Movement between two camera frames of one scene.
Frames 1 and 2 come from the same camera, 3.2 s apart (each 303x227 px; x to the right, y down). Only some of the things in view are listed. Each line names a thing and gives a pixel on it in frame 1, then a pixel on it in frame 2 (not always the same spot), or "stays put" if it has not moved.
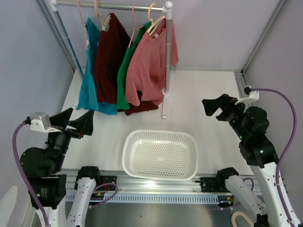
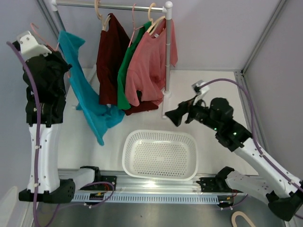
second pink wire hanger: [134, 29] stays put
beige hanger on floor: [237, 213] stays put
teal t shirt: [88, 99] → [92, 106]
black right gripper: [223, 100] → [176, 115]
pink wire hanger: [84, 24] → [38, 34]
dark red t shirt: [111, 45] stays put
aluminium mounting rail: [119, 184] stays put
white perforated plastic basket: [160, 154] stays put
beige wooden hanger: [100, 16] stays put
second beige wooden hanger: [154, 25] stays put
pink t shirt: [146, 73] stays put
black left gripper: [84, 124] → [57, 56]
